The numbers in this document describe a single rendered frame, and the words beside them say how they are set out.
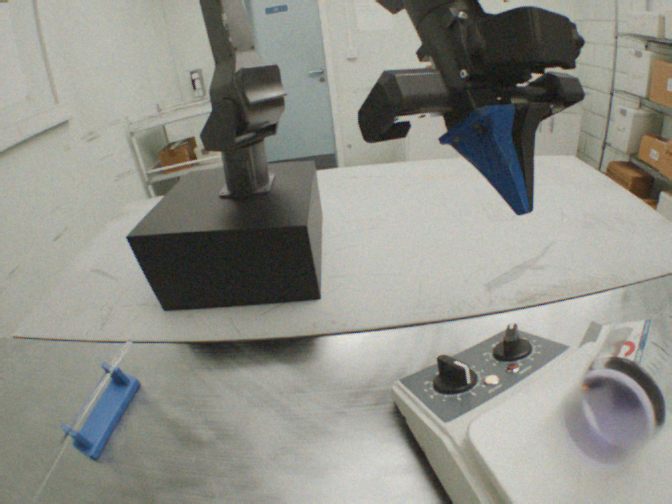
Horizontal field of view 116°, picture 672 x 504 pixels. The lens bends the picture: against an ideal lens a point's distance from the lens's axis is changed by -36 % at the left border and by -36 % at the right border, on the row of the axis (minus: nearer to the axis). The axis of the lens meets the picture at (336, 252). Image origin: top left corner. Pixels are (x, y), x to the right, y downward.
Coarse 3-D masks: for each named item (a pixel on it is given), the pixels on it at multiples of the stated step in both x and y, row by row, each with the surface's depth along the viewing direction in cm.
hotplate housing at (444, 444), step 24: (552, 360) 19; (528, 384) 18; (408, 408) 21; (480, 408) 17; (432, 432) 17; (456, 432) 16; (432, 456) 18; (456, 456) 15; (456, 480) 15; (480, 480) 13
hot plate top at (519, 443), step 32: (576, 352) 17; (544, 384) 15; (480, 416) 15; (512, 416) 14; (544, 416) 14; (480, 448) 13; (512, 448) 13; (544, 448) 12; (512, 480) 12; (544, 480) 11; (576, 480) 10; (608, 480) 10; (640, 480) 9
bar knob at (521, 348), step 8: (512, 328) 22; (504, 336) 22; (512, 336) 21; (504, 344) 21; (512, 344) 21; (520, 344) 22; (528, 344) 22; (496, 352) 22; (504, 352) 21; (512, 352) 21; (520, 352) 21; (528, 352) 21; (504, 360) 21; (512, 360) 21
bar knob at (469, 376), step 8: (440, 360) 22; (448, 360) 21; (456, 360) 21; (440, 368) 22; (448, 368) 21; (456, 368) 20; (464, 368) 19; (440, 376) 22; (448, 376) 21; (456, 376) 20; (464, 376) 19; (472, 376) 20; (440, 384) 21; (448, 384) 20; (456, 384) 20; (464, 384) 20; (472, 384) 20; (440, 392) 20; (448, 392) 20; (456, 392) 20
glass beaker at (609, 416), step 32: (640, 288) 11; (640, 320) 11; (608, 352) 10; (640, 352) 8; (576, 384) 13; (608, 384) 10; (640, 384) 8; (576, 416) 12; (608, 416) 10; (640, 416) 8; (576, 448) 11; (608, 448) 10; (640, 448) 9
